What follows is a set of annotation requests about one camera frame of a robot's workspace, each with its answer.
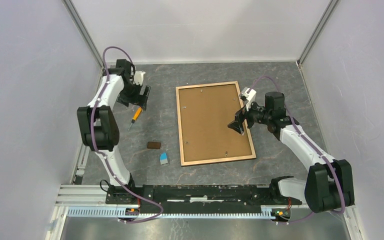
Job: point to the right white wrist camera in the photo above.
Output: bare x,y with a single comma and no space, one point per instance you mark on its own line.
247,96

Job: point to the right aluminium corner post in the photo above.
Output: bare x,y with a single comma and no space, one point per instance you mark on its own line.
317,31

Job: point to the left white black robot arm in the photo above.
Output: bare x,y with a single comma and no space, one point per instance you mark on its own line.
97,124

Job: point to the aluminium front rail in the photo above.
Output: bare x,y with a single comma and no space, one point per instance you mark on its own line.
93,195

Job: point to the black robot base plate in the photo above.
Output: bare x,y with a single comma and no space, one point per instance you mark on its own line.
244,199

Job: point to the blue grey eraser block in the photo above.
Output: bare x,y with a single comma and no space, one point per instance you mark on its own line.
163,159

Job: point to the left aluminium corner post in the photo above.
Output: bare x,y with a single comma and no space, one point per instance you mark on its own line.
82,29

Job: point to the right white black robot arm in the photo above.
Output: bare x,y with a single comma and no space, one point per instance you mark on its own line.
329,183

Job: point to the orange handled screwdriver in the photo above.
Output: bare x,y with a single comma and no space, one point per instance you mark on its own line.
135,117

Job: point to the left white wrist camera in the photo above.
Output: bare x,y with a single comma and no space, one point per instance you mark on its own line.
138,78

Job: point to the left aluminium floor rail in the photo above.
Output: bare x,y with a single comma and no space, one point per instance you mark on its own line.
85,121

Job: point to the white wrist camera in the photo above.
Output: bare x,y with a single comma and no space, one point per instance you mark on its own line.
247,96
138,78

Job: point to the black picture frame with photo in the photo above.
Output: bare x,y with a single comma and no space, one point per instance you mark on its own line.
203,114

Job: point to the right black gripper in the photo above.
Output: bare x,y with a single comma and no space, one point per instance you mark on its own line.
239,117

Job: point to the aluminium corner post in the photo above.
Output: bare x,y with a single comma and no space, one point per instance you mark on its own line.
317,31
82,29

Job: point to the small brown wooden block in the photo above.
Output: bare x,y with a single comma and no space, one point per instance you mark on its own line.
156,145

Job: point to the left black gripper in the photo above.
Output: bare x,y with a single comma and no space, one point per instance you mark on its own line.
141,100

